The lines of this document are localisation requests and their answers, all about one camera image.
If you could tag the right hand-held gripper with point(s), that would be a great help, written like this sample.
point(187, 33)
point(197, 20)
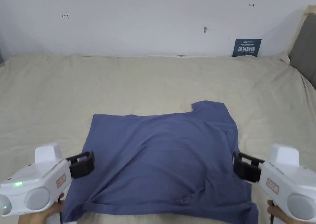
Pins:
point(288, 182)

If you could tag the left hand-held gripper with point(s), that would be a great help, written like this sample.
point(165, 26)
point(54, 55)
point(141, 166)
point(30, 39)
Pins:
point(42, 179)

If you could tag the dark blue shirt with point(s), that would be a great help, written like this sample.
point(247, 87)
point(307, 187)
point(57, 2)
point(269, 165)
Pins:
point(160, 155)

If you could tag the person's right hand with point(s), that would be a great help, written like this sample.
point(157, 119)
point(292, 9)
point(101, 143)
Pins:
point(286, 215)

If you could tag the person's left hand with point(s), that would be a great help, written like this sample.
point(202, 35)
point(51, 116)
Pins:
point(37, 215)

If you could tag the bed with beige sheet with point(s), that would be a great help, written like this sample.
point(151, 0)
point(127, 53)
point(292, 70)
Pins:
point(74, 90)

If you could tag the dark blue printed card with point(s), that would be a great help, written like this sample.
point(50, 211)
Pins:
point(246, 48)

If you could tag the grey padded headboard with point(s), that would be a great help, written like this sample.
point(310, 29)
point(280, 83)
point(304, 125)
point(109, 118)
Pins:
point(305, 48)

